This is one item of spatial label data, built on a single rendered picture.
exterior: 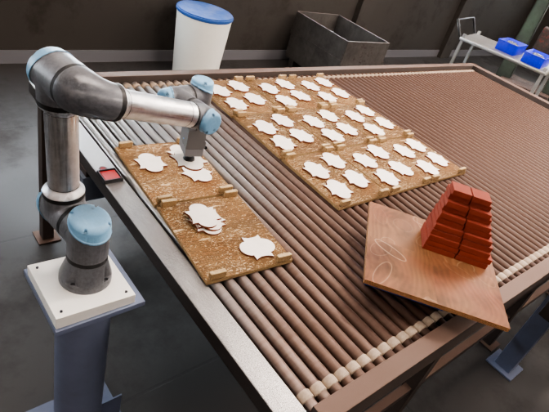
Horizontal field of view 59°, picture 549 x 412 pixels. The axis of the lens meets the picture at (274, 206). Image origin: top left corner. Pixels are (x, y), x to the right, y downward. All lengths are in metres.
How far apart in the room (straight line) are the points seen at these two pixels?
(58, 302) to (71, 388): 0.46
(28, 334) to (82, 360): 0.89
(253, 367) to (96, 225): 0.59
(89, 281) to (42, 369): 1.04
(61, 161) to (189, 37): 3.81
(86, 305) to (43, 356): 1.06
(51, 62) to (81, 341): 0.85
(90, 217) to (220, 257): 0.47
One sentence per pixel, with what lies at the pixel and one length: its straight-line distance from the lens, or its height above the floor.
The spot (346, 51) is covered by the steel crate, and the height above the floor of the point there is 0.55.
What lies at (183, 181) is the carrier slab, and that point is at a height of 0.94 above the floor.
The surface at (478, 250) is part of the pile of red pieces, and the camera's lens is 1.96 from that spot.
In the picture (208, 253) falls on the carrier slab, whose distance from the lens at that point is 1.69.
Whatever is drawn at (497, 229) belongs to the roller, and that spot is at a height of 0.91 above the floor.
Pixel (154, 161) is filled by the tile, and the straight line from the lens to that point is 2.09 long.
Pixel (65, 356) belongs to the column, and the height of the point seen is 0.62.
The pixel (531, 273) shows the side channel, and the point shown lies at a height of 0.95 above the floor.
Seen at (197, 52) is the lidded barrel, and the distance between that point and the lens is 5.17.
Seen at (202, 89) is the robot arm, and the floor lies 1.42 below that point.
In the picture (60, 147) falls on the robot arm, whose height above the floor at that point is 1.31.
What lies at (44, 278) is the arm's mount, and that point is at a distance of 1.60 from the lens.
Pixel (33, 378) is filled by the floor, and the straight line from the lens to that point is 2.49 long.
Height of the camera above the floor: 2.05
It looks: 34 degrees down
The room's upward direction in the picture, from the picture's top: 18 degrees clockwise
